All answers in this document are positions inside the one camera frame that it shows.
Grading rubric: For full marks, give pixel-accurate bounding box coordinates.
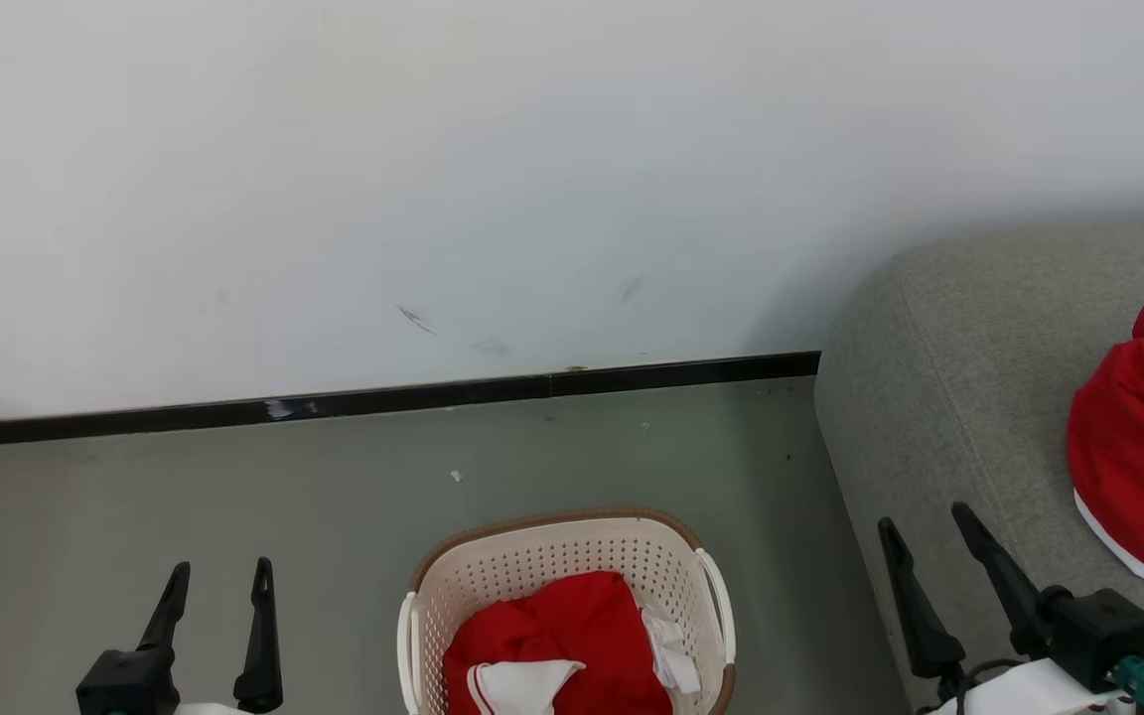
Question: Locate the red and white garment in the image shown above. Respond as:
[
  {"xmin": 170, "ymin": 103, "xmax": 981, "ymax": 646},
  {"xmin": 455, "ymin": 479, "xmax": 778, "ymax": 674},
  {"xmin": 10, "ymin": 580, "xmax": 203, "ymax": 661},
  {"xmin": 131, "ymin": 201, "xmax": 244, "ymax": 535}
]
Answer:
[{"xmin": 442, "ymin": 570, "xmax": 704, "ymax": 715}]

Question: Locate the cream perforated laundry basket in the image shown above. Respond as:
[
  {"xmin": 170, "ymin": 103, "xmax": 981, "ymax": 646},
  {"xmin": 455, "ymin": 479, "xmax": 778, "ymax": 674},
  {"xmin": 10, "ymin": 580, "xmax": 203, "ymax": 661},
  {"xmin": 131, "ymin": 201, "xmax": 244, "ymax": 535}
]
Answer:
[{"xmin": 396, "ymin": 507, "xmax": 738, "ymax": 715}]

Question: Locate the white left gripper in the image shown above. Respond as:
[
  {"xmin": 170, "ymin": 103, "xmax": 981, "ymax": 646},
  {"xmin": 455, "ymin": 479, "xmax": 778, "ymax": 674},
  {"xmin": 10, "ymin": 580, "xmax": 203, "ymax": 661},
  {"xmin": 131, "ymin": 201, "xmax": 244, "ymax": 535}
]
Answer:
[{"xmin": 137, "ymin": 556, "xmax": 285, "ymax": 715}]

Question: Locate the grey fabric sofa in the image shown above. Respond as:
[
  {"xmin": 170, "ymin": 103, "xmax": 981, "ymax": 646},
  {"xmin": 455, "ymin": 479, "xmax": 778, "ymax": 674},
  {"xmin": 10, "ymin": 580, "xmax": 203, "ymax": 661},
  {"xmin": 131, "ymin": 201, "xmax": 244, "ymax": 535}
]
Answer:
[{"xmin": 814, "ymin": 211, "xmax": 1144, "ymax": 715}]

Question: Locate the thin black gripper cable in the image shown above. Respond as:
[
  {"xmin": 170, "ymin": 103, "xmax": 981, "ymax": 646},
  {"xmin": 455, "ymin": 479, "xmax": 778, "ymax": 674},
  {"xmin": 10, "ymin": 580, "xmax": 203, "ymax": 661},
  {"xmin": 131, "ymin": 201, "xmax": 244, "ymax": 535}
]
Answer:
[{"xmin": 941, "ymin": 658, "xmax": 1025, "ymax": 701}]

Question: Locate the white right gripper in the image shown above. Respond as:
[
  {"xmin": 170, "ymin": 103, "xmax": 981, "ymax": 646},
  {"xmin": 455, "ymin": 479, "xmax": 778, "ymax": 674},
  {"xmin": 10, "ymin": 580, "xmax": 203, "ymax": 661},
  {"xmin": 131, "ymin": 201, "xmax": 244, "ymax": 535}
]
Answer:
[{"xmin": 877, "ymin": 501, "xmax": 1127, "ymax": 715}]

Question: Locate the black wall baseboard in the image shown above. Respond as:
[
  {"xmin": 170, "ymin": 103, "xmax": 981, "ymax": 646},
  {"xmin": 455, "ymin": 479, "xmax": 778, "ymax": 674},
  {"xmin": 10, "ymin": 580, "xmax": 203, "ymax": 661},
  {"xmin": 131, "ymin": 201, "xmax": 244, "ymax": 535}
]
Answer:
[{"xmin": 0, "ymin": 350, "xmax": 822, "ymax": 451}]

